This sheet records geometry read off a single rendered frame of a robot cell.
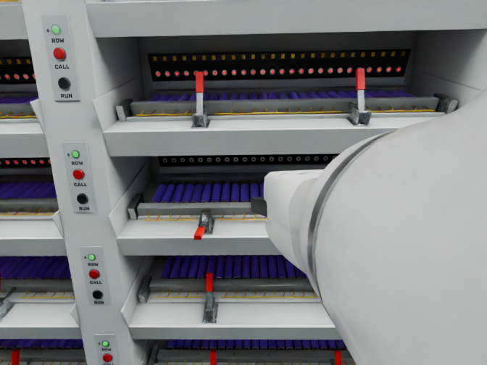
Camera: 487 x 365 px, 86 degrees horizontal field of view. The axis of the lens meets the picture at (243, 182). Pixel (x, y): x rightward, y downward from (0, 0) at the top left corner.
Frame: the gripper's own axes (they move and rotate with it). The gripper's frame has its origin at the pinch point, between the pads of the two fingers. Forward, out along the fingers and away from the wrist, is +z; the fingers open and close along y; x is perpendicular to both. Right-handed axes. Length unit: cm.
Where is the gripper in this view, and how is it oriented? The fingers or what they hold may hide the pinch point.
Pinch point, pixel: (309, 198)
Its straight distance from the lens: 27.4
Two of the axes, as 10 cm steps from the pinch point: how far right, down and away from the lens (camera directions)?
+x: 0.2, 10.0, 0.3
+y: -10.0, 0.1, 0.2
